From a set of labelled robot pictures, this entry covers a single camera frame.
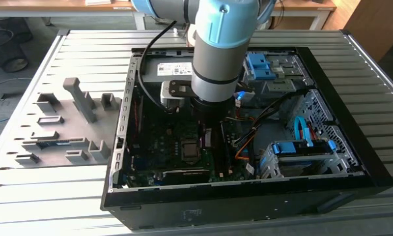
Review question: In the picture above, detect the white paper box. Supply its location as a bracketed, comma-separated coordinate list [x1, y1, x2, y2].
[84, 0, 115, 7]

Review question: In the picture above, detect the low metal disk bay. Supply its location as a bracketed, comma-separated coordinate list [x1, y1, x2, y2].
[258, 140, 360, 179]

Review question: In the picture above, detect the grey power supply unit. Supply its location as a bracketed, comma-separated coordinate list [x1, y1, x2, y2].
[139, 58, 198, 111]

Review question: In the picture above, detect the blue drive bay bracket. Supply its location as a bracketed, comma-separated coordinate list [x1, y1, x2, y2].
[246, 53, 272, 80]

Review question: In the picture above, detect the grey parts rack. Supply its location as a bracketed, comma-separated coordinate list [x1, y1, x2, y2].
[15, 77, 123, 169]

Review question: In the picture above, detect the green motherboard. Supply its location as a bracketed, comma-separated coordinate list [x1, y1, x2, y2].
[127, 108, 250, 187]

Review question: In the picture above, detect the light blue wire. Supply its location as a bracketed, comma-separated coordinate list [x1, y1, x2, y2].
[294, 115, 315, 148]

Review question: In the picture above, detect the black RAM slot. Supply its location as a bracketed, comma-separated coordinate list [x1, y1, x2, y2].
[220, 120, 235, 175]
[212, 127, 227, 177]

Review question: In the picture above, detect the black graphics card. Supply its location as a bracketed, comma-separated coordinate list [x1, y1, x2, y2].
[162, 168, 214, 185]

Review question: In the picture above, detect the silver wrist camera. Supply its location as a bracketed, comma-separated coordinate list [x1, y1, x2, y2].
[159, 81, 187, 110]

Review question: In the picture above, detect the metal socket cover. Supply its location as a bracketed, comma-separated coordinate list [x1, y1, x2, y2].
[180, 139, 203, 162]

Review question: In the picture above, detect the orange wire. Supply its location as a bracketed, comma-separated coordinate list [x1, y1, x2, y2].
[235, 141, 252, 162]

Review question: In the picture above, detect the silver CPU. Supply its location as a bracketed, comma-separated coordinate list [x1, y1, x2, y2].
[184, 144, 200, 158]

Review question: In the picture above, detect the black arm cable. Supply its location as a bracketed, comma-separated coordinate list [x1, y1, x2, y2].
[136, 21, 179, 114]

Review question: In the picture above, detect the black wire bundle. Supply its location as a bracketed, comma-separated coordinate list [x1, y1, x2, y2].
[232, 88, 311, 148]

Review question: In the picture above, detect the black PC case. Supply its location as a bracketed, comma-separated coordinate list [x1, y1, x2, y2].
[100, 46, 393, 232]

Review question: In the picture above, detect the blue RAM stick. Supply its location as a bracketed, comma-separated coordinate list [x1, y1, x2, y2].
[23, 139, 86, 148]

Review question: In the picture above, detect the wooden cabinet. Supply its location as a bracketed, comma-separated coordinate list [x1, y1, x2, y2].
[324, 0, 393, 62]

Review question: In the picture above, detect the wooden desk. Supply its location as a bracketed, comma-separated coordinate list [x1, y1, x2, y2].
[0, 0, 338, 30]

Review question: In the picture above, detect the blue disk carrier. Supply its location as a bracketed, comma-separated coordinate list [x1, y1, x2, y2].
[271, 141, 298, 155]

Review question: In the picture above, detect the tall metal drive cage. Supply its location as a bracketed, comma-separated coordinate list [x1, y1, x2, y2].
[240, 51, 315, 110]

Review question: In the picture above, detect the black waste bin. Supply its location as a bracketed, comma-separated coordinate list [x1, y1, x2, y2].
[0, 28, 30, 73]

